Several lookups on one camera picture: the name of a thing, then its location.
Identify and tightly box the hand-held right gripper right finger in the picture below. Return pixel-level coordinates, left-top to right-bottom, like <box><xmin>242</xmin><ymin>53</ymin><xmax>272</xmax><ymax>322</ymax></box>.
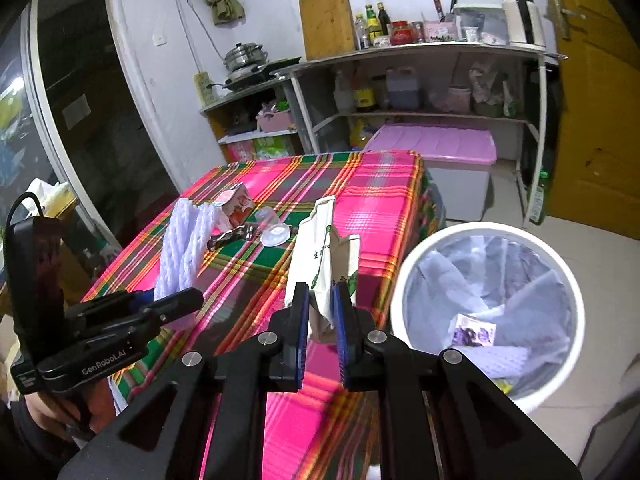
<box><xmin>331</xmin><ymin>281</ymin><xmax>583</xmax><ymax>480</ymax></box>

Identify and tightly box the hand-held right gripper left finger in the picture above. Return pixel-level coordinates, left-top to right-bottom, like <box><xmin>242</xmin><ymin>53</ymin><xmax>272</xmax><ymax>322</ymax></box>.
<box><xmin>57</xmin><ymin>281</ymin><xmax>312</xmax><ymax>480</ymax></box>

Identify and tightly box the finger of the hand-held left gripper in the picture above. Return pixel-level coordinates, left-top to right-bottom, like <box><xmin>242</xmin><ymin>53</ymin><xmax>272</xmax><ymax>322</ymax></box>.
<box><xmin>64</xmin><ymin>290</ymin><xmax>156</xmax><ymax>333</ymax></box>
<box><xmin>142</xmin><ymin>287</ymin><xmax>205</xmax><ymax>332</ymax></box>

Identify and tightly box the large white foam net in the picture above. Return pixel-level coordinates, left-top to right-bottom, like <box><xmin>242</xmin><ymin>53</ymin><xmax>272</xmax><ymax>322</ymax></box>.
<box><xmin>152</xmin><ymin>197</ymin><xmax>223</xmax><ymax>331</ymax></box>

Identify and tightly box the dark shiny wrapper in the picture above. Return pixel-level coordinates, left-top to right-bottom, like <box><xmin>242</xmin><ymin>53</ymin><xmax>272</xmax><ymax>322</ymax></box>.
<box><xmin>207</xmin><ymin>225</ymin><xmax>256</xmax><ymax>251</ymax></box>

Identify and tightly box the small clear plastic cup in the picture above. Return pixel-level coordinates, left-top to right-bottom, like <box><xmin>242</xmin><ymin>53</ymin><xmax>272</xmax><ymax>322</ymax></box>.
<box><xmin>252</xmin><ymin>207</ymin><xmax>291</xmax><ymax>247</ymax></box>

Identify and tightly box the small drink carton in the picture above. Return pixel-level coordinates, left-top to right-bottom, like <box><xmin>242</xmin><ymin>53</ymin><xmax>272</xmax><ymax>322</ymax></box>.
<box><xmin>216</xmin><ymin>183</ymin><xmax>253</xmax><ymax>228</ymax></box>

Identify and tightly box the purple white carton box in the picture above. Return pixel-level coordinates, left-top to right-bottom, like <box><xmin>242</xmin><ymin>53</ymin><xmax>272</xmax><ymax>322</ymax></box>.
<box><xmin>451</xmin><ymin>312</ymin><xmax>497</xmax><ymax>348</ymax></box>

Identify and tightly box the white round waste bin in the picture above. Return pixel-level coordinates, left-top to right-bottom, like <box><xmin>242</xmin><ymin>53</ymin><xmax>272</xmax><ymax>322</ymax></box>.
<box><xmin>390</xmin><ymin>222</ymin><xmax>586</xmax><ymax>416</ymax></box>

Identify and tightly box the person's left forearm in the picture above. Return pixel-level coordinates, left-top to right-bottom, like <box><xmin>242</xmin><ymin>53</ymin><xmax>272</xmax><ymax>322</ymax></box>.
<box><xmin>0</xmin><ymin>395</ymin><xmax>91</xmax><ymax>480</ymax></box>

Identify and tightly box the white trash bin with liner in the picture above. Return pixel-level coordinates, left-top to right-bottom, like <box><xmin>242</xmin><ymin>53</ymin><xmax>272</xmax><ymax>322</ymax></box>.
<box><xmin>405</xmin><ymin>234</ymin><xmax>576</xmax><ymax>396</ymax></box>

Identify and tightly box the person's left hand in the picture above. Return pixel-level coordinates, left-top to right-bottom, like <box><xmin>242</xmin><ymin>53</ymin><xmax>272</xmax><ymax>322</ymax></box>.
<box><xmin>22</xmin><ymin>392</ymin><xmax>76</xmax><ymax>436</ymax></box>

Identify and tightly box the pink green plaid tablecloth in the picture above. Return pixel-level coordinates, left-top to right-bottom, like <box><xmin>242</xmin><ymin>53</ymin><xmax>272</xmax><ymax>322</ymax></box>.
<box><xmin>82</xmin><ymin>150</ymin><xmax>446</xmax><ymax>480</ymax></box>

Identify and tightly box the pink printed package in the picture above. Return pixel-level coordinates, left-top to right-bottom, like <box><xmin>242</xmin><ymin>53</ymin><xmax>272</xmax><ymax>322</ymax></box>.
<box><xmin>220</xmin><ymin>140</ymin><xmax>256</xmax><ymax>163</ymax></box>

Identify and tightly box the green printed package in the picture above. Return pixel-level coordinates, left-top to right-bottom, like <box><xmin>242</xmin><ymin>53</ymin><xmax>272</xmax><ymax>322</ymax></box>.
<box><xmin>252</xmin><ymin>136</ymin><xmax>296</xmax><ymax>158</ymax></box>

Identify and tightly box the small wooden cabinet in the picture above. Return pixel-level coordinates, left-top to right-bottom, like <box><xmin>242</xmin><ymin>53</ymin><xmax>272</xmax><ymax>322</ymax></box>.
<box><xmin>200</xmin><ymin>82</ymin><xmax>301</xmax><ymax>163</ymax></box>

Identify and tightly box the yellow plastic bottle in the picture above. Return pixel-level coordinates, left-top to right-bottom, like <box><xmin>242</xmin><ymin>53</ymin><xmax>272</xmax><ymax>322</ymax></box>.
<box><xmin>350</xmin><ymin>119</ymin><xmax>373</xmax><ymax>150</ymax></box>

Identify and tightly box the glass sliding door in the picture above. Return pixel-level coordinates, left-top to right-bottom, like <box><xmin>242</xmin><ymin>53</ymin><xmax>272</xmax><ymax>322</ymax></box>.
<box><xmin>0</xmin><ymin>0</ymin><xmax>181</xmax><ymax>281</ymax></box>

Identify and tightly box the pink plastic basket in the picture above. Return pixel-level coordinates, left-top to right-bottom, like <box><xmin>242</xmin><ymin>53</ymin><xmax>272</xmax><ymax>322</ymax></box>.
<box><xmin>256</xmin><ymin>110</ymin><xmax>296</xmax><ymax>133</ymax></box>

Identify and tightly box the pink lid storage box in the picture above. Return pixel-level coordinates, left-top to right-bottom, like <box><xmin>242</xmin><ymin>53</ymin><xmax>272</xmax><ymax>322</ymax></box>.
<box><xmin>362</xmin><ymin>122</ymin><xmax>498</xmax><ymax>223</ymax></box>

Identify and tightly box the yellow power strip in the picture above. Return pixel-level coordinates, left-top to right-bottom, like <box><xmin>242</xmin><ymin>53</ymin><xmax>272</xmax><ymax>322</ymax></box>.
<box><xmin>194</xmin><ymin>72</ymin><xmax>215</xmax><ymax>108</ymax></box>

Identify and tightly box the large clear plastic bottle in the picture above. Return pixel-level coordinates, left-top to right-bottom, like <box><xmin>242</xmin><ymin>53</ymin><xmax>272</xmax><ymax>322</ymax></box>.
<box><xmin>334</xmin><ymin>71</ymin><xmax>355</xmax><ymax>113</ymax></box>

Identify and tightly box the yellow label oil bottle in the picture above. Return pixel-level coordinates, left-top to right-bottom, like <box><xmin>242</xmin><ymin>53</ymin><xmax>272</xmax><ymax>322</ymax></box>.
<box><xmin>353</xmin><ymin>67</ymin><xmax>377</xmax><ymax>112</ymax></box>

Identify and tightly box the green glass bottle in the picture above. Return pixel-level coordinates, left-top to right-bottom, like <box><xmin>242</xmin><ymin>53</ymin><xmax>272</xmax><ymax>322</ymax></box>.
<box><xmin>529</xmin><ymin>170</ymin><xmax>551</xmax><ymax>226</ymax></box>

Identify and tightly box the black induction cooker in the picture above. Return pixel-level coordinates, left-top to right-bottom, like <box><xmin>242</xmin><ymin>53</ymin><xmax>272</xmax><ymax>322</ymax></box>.
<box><xmin>222</xmin><ymin>60</ymin><xmax>301</xmax><ymax>92</ymax></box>

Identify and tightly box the dark liquid plastic jug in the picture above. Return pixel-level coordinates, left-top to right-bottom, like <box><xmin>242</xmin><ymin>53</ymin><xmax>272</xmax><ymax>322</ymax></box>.
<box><xmin>386</xmin><ymin>66</ymin><xmax>420</xmax><ymax>110</ymax></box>

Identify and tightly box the steel cooking pot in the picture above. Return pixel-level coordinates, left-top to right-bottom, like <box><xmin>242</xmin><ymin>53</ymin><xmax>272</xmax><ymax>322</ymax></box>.
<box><xmin>223</xmin><ymin>42</ymin><xmax>266</xmax><ymax>73</ymax></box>

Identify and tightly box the bundle of plastic bags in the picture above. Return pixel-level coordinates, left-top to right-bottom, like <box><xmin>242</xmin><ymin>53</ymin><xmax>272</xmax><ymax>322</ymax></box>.
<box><xmin>467</xmin><ymin>62</ymin><xmax>518</xmax><ymax>118</ymax></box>

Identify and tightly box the grey metal shelf unit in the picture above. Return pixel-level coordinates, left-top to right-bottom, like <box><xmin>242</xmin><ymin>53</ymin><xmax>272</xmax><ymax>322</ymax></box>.
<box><xmin>290</xmin><ymin>42</ymin><xmax>561</xmax><ymax>231</ymax></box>

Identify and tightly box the wooden cutting board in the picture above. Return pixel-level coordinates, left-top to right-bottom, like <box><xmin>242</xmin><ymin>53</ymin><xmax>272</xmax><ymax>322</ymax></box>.
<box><xmin>298</xmin><ymin>0</ymin><xmax>357</xmax><ymax>61</ymax></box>

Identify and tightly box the yellow green sauce bottle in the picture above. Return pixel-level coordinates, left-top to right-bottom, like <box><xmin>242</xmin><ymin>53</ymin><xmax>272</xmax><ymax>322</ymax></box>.
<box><xmin>365</xmin><ymin>4</ymin><xmax>383</xmax><ymax>46</ymax></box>

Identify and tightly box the pink knife holder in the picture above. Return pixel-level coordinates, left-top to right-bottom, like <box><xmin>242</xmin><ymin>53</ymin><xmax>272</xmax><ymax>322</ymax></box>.
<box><xmin>422</xmin><ymin>20</ymin><xmax>458</xmax><ymax>42</ymax></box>

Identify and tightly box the yellow wooden door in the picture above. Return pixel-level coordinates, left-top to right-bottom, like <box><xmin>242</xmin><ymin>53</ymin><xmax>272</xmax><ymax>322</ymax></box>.
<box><xmin>532</xmin><ymin>0</ymin><xmax>640</xmax><ymax>241</ymax></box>

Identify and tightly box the clear plastic storage container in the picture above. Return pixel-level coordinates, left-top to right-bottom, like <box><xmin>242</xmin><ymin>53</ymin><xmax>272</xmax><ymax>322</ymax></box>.
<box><xmin>452</xmin><ymin>4</ymin><xmax>506</xmax><ymax>43</ymax></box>

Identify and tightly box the white electric kettle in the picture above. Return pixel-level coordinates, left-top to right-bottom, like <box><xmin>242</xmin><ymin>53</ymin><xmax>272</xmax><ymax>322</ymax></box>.
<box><xmin>498</xmin><ymin>0</ymin><xmax>546</xmax><ymax>46</ymax></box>

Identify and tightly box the metal door handle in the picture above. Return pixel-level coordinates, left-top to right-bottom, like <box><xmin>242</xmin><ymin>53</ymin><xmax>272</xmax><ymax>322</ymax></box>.
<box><xmin>546</xmin><ymin>0</ymin><xmax>571</xmax><ymax>41</ymax></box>

